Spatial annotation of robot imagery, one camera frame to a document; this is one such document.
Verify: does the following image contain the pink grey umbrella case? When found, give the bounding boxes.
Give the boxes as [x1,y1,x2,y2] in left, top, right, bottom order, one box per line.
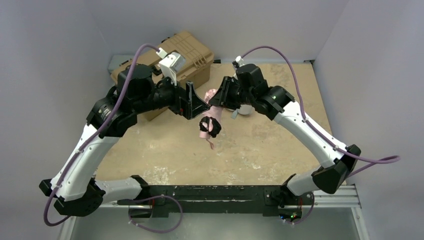
[231,104,254,119]

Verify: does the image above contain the pink umbrella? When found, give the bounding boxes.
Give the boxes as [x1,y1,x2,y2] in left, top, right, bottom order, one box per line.
[199,105,224,150]

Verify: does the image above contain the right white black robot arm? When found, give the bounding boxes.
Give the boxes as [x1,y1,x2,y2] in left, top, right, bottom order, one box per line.
[207,63,361,196]

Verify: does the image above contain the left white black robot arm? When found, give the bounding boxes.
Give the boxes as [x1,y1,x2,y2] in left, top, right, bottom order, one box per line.
[39,64,210,217]

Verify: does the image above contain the tan plastic toolbox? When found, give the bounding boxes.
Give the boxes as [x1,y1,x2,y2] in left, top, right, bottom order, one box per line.
[108,31,215,121]

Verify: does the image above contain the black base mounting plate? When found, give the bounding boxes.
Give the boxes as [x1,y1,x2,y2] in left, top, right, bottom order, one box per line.
[117,182,314,220]

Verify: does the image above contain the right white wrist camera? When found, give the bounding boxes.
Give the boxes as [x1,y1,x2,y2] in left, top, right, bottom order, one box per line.
[231,55,244,71]

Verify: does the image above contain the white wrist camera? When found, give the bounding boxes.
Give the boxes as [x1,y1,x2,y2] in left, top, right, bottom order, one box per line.
[231,55,244,71]
[156,47,186,86]

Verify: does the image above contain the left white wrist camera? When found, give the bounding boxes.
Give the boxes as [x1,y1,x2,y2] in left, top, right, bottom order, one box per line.
[156,47,186,86]

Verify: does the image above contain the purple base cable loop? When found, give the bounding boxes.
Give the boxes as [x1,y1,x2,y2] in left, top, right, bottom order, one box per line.
[127,194,184,234]

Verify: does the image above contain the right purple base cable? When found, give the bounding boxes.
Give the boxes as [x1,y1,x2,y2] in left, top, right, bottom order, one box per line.
[281,192,317,226]

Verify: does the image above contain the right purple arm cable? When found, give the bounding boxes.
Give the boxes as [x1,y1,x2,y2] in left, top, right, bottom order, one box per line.
[241,44,401,178]

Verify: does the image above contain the aluminium frame rail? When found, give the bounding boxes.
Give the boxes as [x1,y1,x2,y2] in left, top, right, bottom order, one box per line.
[59,185,369,240]

